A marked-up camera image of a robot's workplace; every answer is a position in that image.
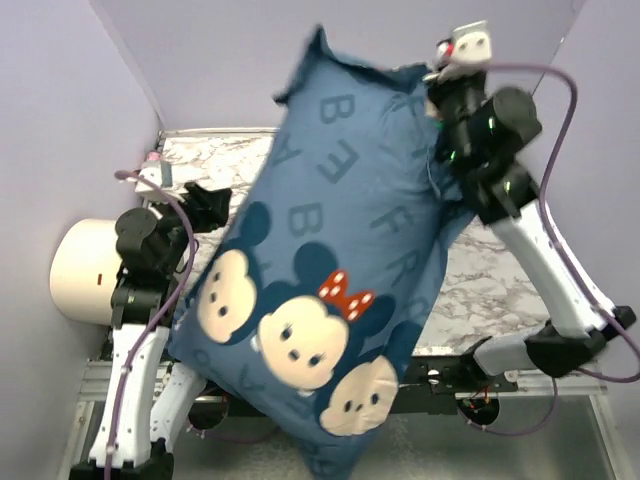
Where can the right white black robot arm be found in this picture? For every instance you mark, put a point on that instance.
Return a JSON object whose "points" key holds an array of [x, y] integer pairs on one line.
{"points": [[480, 138]]}

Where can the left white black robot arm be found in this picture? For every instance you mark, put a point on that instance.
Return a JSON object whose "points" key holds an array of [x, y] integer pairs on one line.
{"points": [[140, 424]]}

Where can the cream cylinder with orange lid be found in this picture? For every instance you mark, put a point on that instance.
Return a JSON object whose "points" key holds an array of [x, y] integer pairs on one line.
{"points": [[84, 271]]}

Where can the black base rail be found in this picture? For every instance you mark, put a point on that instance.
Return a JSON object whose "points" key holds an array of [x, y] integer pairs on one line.
{"points": [[433, 384]]}

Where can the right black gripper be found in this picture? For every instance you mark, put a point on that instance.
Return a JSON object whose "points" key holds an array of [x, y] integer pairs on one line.
{"points": [[438, 88]]}

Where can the blue lettered pillowcase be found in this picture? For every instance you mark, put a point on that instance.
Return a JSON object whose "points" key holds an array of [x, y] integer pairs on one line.
{"points": [[313, 303]]}

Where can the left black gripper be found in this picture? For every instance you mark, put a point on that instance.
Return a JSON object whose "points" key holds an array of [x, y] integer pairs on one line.
{"points": [[210, 207]]}

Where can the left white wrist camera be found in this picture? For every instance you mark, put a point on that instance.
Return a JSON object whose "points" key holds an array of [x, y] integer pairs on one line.
{"points": [[156, 181]]}

